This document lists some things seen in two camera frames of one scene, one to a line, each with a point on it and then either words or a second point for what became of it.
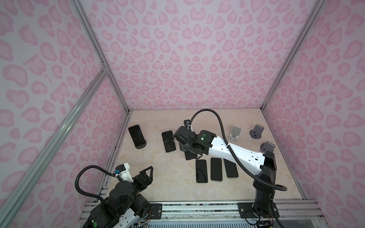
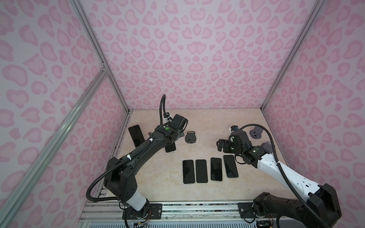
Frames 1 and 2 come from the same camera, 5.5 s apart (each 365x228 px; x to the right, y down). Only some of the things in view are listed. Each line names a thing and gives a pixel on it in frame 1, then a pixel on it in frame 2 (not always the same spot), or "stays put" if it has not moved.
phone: x=231 y=169 stays put
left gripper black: x=138 y=180 -> x=181 y=133
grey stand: x=267 y=146 stays put
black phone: x=216 y=172 stays put
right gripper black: x=181 y=146 -> x=225 y=143
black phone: x=189 y=155 -> x=188 y=171
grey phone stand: x=256 y=133 stays put
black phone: x=201 y=171 stays put
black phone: x=136 y=135 stays put
